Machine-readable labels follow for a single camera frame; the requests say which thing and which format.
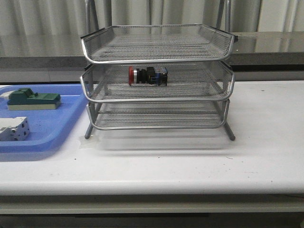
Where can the white circuit breaker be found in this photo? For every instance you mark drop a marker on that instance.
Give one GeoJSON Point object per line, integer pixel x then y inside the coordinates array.
{"type": "Point", "coordinates": [14, 129]}

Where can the silver mesh tray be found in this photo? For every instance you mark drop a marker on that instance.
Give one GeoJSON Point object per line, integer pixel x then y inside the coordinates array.
{"type": "Point", "coordinates": [187, 82]}
{"type": "Point", "coordinates": [149, 115]}
{"type": "Point", "coordinates": [157, 43]}

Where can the blue plastic tray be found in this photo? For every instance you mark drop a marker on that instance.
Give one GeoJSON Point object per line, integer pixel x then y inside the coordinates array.
{"type": "Point", "coordinates": [48, 128]}

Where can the red emergency push button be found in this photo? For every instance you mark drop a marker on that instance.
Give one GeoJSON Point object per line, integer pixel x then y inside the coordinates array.
{"type": "Point", "coordinates": [155, 76]}

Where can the clear tape patch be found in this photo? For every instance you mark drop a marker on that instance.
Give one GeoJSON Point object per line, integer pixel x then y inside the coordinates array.
{"type": "Point", "coordinates": [90, 143]}

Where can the white plastic part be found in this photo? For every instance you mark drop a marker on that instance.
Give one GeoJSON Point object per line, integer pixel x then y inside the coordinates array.
{"type": "Point", "coordinates": [6, 95]}

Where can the green terminal block component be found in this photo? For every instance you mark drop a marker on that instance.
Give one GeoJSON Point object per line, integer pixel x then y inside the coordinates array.
{"type": "Point", "coordinates": [26, 99]}

